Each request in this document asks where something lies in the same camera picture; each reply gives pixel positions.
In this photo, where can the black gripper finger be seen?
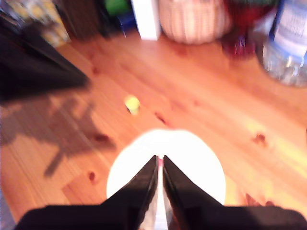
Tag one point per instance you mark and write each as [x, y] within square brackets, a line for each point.
[132, 203]
[28, 57]
[192, 206]
[28, 86]

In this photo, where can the green coffee capsule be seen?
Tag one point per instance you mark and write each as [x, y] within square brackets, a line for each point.
[132, 103]

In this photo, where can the glass jar of coffee beans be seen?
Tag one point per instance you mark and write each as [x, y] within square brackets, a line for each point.
[79, 16]

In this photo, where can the lemon print box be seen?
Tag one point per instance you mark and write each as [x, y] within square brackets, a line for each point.
[45, 21]

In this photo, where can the green and black bag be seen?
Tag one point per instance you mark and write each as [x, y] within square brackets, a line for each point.
[116, 7]

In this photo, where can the dark blue box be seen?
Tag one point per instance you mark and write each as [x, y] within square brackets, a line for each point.
[127, 24]

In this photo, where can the white carton box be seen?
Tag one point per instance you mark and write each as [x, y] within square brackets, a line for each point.
[146, 19]

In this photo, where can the red glass goblet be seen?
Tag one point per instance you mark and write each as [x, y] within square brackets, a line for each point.
[239, 36]

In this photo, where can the large clear water bottle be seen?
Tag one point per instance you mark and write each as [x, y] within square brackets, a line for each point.
[285, 43]

